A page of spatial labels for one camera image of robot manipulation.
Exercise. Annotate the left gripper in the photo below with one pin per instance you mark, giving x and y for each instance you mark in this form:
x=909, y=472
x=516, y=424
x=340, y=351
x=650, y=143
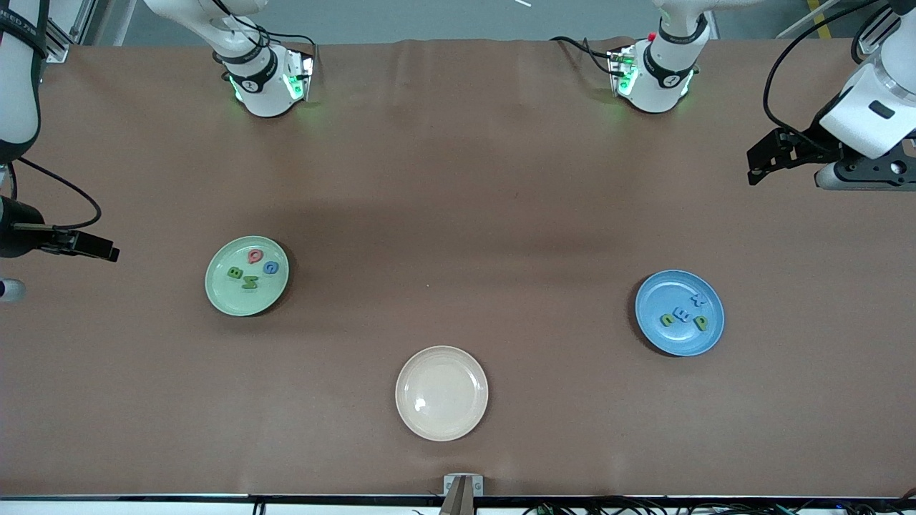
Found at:
x=807, y=140

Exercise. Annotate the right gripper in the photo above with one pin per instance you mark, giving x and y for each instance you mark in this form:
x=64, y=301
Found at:
x=16, y=227

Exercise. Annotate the green letter B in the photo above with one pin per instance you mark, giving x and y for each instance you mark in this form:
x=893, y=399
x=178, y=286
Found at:
x=235, y=272

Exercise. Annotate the blue letter x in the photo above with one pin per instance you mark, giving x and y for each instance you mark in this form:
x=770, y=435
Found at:
x=698, y=302

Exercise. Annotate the green letter N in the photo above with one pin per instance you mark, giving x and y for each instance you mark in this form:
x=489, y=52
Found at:
x=667, y=320
x=250, y=281

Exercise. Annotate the red letter Q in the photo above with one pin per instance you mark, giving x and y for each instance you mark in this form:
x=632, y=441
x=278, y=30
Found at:
x=255, y=255

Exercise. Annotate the green letter p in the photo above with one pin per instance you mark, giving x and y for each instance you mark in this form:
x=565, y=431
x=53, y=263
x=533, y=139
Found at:
x=701, y=322

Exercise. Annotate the blue letter G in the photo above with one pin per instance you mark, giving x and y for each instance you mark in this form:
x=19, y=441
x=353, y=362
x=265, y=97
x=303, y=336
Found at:
x=270, y=267

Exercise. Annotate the blue letter m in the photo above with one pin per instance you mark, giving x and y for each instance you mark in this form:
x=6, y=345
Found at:
x=683, y=315

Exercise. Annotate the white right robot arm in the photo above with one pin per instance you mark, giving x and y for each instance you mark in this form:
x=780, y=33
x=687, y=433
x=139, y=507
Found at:
x=265, y=93

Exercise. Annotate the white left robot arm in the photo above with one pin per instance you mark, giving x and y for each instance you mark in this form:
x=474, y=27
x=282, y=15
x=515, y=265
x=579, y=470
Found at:
x=665, y=86

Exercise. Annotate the green plate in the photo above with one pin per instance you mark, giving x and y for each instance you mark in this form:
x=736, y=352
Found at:
x=247, y=304

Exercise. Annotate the blue plate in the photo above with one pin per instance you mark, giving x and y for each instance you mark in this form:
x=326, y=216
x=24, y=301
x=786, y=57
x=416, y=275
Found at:
x=665, y=343

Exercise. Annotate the brown table cover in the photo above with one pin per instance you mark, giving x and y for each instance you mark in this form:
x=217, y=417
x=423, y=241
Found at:
x=458, y=143

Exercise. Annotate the beige plate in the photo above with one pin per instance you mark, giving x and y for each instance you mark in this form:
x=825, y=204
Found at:
x=441, y=393

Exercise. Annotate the aluminium frame post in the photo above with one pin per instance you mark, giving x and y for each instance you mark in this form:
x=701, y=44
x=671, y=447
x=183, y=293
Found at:
x=869, y=44
x=57, y=51

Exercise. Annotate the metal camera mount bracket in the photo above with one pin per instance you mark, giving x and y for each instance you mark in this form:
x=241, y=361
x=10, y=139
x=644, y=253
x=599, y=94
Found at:
x=463, y=501

